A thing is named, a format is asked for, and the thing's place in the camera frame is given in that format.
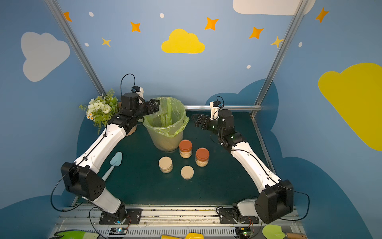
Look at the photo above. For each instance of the controller board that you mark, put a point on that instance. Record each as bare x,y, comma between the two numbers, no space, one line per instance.
118,231
243,233

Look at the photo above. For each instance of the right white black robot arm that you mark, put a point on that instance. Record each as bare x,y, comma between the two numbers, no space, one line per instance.
276,197

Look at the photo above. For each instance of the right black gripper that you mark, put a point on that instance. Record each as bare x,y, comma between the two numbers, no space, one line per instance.
206,123

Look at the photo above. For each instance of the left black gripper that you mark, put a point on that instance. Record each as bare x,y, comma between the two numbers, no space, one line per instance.
151,106

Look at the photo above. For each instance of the green plastic bin liner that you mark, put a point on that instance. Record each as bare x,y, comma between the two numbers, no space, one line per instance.
170,120

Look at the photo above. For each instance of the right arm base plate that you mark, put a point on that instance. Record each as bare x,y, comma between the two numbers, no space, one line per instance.
233,216

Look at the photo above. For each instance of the green spatula wooden handle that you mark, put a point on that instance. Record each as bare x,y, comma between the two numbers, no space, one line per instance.
275,232

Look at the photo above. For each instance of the light blue spatula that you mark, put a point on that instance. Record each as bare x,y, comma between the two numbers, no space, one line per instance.
115,161

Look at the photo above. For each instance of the rear brown-lid oatmeal jar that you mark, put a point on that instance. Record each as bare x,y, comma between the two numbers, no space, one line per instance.
185,148

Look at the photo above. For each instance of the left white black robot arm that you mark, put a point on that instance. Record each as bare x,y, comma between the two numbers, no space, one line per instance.
81,177

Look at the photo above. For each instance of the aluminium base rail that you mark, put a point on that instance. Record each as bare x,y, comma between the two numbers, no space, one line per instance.
157,220

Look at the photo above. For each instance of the left beige-lid oatmeal jar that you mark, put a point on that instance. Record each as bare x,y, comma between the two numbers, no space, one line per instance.
165,164

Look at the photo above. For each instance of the left controller board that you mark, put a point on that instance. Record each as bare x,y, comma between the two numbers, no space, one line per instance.
118,231

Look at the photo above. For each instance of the right brown-lid oatmeal jar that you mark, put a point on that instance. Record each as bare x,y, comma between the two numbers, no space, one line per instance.
202,157

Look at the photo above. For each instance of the green tool front left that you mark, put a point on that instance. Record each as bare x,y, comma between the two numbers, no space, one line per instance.
74,234

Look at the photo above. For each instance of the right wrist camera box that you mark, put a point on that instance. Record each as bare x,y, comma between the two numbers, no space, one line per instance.
215,106

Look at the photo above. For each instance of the artificial white flower plant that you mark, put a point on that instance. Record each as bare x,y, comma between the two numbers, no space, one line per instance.
101,109

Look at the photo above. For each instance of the brown-lid oatmeal jar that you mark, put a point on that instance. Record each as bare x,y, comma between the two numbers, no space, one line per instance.
202,157
185,148

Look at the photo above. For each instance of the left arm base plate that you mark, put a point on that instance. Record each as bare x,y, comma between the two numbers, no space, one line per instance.
130,216

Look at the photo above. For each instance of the beige jar lid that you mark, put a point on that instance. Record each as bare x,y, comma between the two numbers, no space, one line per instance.
187,172

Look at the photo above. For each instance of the right controller board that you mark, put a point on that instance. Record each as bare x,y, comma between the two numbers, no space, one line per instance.
243,233

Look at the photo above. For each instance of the mesh waste bin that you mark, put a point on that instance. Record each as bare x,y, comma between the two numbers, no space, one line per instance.
163,143

